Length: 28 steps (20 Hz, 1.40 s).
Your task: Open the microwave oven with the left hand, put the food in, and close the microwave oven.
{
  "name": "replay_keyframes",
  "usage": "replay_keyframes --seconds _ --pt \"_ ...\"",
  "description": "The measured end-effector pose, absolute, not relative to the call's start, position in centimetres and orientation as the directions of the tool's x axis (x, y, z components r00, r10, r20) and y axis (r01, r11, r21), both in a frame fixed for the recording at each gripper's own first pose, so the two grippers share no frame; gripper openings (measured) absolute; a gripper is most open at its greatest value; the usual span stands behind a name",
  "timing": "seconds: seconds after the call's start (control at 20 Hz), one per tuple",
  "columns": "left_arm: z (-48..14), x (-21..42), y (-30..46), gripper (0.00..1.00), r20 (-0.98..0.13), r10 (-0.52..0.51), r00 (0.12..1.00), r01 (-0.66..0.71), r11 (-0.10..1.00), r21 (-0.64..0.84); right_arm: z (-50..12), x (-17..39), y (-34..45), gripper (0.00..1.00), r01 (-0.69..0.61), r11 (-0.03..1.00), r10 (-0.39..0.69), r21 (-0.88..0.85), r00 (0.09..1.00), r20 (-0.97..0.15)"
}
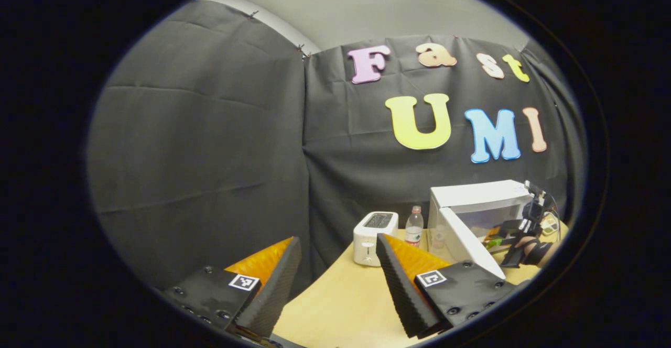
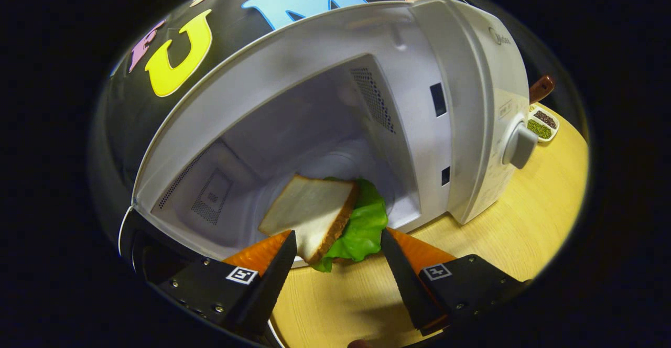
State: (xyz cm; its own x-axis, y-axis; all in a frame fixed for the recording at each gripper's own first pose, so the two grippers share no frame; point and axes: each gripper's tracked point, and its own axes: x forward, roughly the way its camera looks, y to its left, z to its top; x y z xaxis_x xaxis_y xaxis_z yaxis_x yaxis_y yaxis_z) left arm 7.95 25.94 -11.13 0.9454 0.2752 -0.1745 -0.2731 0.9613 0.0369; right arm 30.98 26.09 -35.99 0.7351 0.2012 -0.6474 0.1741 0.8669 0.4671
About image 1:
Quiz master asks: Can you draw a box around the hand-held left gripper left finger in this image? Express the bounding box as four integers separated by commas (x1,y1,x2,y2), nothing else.
163,236,302,338

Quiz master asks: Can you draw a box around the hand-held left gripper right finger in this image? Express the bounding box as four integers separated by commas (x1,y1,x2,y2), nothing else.
375,234,517,339

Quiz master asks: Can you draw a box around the sandwich with lettuce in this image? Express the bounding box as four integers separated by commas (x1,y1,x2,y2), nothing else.
483,226,505,250

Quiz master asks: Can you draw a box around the white microwave oven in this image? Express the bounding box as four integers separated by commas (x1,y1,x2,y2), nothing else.
427,180,535,280

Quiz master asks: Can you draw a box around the white toaster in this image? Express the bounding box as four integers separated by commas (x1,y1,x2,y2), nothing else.
353,211,399,267

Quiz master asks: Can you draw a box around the clear plastic water bottle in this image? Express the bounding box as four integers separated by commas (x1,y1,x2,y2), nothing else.
405,205,424,247

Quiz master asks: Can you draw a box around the black backdrop cloth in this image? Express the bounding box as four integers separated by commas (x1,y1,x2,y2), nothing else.
86,0,585,291

